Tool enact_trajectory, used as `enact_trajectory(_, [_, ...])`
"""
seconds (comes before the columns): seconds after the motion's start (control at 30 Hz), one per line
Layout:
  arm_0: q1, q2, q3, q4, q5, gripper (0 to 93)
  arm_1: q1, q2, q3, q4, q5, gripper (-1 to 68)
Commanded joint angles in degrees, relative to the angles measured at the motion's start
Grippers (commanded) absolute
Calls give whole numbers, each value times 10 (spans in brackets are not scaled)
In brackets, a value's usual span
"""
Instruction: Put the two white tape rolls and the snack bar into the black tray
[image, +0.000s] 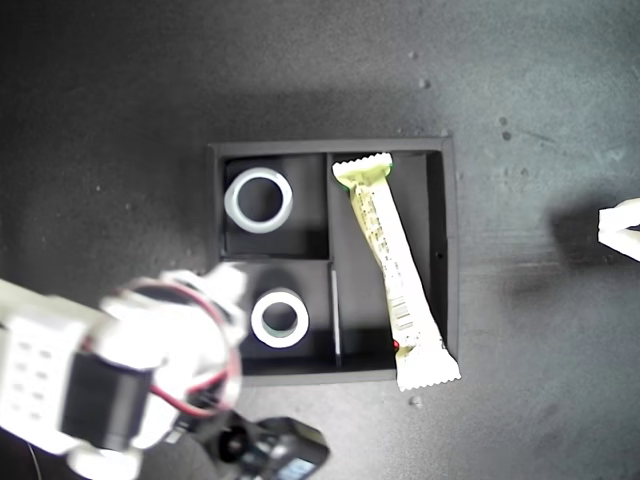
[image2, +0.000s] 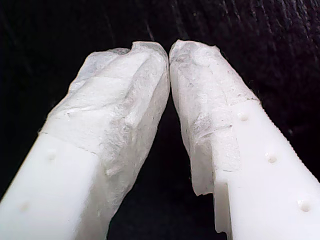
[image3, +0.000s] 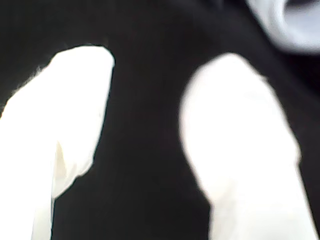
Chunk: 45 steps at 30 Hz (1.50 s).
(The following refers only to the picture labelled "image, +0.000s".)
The white tape roll green core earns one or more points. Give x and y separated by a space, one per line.
257 320

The wide white tape roll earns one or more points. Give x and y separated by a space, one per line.
232 205

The snack bar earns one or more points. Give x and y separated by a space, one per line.
390 260

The black tray with wells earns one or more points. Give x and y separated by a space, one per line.
445 300

